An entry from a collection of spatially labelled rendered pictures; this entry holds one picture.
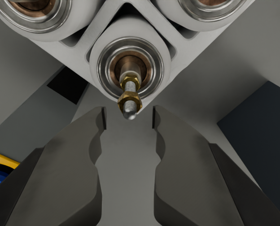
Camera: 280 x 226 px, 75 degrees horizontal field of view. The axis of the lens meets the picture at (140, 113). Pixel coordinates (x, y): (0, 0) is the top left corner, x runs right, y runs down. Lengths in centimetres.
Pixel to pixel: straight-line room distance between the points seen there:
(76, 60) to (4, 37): 28
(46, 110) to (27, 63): 25
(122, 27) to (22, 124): 17
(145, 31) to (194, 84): 33
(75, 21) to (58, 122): 15
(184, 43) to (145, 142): 39
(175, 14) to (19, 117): 22
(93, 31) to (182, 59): 13
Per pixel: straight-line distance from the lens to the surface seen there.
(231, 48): 52
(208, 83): 53
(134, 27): 21
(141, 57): 21
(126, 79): 17
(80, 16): 21
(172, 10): 21
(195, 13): 21
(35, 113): 29
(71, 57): 29
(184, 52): 29
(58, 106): 32
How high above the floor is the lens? 45
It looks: 58 degrees down
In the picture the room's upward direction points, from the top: 176 degrees clockwise
